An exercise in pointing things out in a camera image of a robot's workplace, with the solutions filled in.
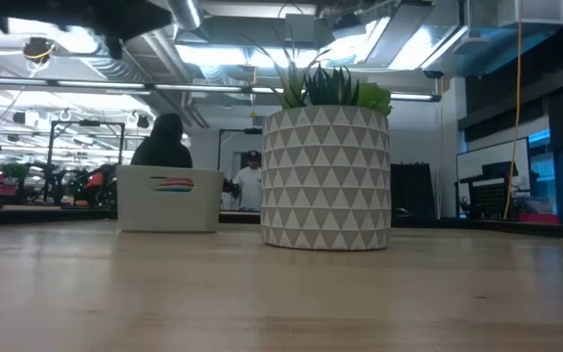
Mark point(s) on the light grey plastic basket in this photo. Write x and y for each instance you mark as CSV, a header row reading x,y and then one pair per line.
x,y
164,210

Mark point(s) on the black robot rig frame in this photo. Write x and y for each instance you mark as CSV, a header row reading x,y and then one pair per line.
x,y
86,123

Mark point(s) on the white ceiling unit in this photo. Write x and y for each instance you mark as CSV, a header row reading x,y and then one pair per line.
x,y
531,12

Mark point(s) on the succulent in triangle-patterned pot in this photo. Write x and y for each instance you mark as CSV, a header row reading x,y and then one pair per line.
x,y
325,176

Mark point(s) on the flat red tray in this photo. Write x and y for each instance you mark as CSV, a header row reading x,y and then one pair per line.
x,y
538,218

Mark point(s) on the green background plant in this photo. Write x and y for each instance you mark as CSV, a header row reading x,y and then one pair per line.
x,y
15,171

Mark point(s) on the black door frame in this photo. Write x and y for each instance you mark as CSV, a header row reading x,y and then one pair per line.
x,y
235,130

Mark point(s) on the black standing panel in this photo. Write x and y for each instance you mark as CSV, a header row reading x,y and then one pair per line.
x,y
411,190

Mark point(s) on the white board with black frame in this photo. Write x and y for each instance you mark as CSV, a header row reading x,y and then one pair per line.
x,y
491,156

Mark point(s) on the person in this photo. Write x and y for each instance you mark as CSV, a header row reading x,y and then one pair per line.
x,y
251,186
164,146

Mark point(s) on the black pegboard stand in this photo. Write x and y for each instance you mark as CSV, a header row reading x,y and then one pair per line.
x,y
489,198

